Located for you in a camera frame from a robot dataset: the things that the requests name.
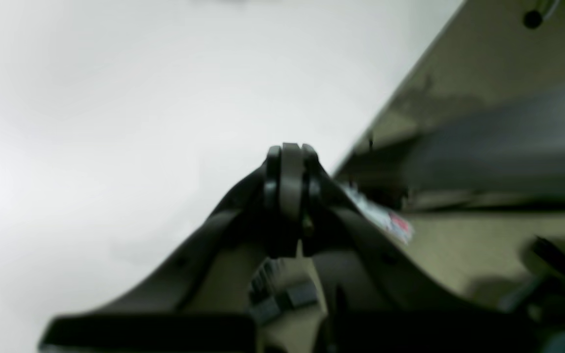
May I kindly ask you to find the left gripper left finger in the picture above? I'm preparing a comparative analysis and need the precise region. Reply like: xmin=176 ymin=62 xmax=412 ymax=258
xmin=38 ymin=145 xmax=292 ymax=353

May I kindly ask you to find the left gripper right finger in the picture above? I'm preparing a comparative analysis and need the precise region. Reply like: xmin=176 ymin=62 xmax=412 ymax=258
xmin=292 ymin=144 xmax=540 ymax=353

